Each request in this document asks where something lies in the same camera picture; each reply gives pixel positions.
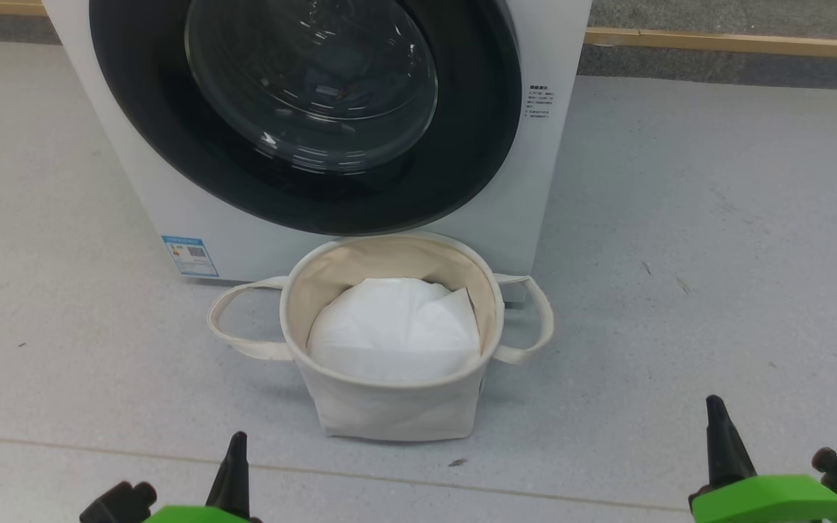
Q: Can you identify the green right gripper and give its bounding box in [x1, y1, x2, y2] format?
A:
[689, 395, 837, 523]

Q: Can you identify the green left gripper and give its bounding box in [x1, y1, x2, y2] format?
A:
[144, 431, 261, 523]

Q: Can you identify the white front-load washing machine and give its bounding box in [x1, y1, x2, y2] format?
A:
[41, 0, 594, 302]

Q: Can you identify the cream canvas laundry basket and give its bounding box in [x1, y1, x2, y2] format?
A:
[206, 232, 555, 442]

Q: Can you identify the white liner sheet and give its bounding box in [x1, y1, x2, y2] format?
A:
[307, 277, 481, 384]

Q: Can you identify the blue energy label sticker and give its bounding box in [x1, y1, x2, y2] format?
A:
[161, 235, 220, 279]

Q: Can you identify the small black text sticker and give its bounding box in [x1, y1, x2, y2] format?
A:
[526, 84, 553, 119]

